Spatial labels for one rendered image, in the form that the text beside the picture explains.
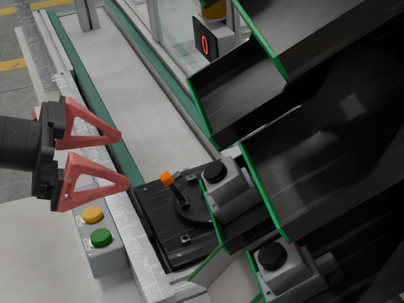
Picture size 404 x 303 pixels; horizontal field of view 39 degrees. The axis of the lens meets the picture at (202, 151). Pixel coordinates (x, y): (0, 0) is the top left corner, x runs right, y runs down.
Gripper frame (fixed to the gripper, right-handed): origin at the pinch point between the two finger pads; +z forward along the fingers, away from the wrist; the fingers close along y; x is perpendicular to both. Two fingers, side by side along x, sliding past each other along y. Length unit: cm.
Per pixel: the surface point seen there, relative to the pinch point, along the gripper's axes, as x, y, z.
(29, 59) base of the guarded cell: 51, 130, -5
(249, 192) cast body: 0.9, -1.9, 17.0
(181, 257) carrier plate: 28.6, 15.6, 20.2
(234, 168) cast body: -1.4, -0.5, 14.3
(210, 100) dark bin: -8.6, 2.1, 9.3
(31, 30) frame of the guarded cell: 30, 105, -7
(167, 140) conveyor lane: 31, 59, 26
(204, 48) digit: 2, 48, 23
